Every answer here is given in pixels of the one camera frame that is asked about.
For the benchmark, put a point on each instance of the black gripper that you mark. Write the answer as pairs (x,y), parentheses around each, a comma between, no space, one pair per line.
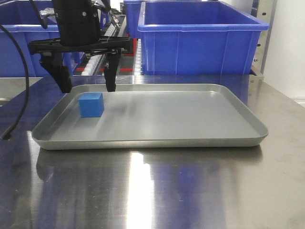
(80,31)

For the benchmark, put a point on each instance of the blue cube block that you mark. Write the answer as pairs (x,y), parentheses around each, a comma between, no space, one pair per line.
(91,104)

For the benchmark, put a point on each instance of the white roller conveyor track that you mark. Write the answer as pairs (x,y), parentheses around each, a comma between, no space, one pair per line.
(94,63)

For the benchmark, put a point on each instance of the blue plastic bin left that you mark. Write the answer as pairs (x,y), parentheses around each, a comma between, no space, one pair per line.
(10,61)

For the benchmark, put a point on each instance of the blue plastic bin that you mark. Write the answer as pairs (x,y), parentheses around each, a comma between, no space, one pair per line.
(197,37)
(10,61)

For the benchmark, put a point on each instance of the blue bin rear right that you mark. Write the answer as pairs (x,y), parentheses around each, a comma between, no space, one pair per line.
(134,15)

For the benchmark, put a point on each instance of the grey metal tray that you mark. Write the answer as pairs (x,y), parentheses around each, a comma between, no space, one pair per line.
(152,115)

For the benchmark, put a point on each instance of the blue plastic bin right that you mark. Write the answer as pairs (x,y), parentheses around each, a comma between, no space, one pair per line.
(197,37)

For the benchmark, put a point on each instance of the metal shelf upright post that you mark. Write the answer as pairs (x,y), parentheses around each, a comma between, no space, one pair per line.
(264,10)

